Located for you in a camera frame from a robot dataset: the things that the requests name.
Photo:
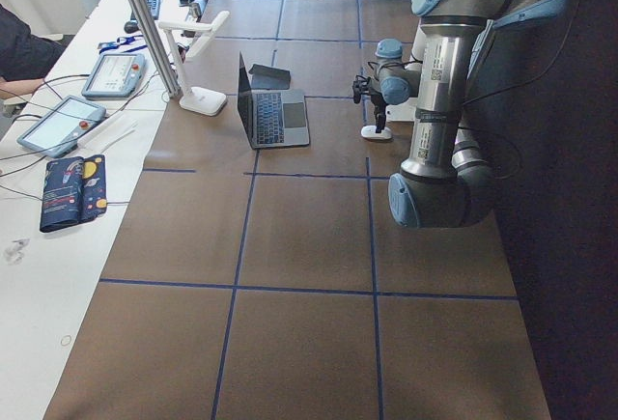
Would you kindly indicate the navy space print pouch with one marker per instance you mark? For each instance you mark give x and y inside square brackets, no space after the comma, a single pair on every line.
[74,192]

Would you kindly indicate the silver metal cylinder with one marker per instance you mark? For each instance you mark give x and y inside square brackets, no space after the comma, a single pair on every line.
[196,8]

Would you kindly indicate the lower teach pendant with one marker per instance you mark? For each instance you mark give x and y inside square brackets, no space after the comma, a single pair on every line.
[58,131]

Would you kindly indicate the teach pendant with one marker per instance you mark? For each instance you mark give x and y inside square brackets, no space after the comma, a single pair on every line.
[115,75]
[58,131]

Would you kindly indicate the white desk lamp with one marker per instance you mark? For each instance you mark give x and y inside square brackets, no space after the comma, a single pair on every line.
[195,97]

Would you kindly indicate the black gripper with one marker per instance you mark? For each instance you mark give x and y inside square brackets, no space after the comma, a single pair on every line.
[379,107]

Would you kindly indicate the person in dark shirt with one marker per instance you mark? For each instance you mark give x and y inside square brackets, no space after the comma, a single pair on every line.
[26,59]

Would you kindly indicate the white computer mouse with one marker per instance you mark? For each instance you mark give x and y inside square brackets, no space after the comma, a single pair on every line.
[372,133]

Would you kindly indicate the aluminium frame post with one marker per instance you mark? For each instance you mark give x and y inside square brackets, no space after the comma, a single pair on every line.
[157,50]

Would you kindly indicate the grey laptop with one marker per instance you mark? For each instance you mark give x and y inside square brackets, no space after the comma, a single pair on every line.
[275,119]

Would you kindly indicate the upper teach pendant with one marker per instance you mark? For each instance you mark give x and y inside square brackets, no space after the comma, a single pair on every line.
[115,75]

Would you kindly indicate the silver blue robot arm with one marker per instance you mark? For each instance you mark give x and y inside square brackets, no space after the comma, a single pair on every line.
[445,182]

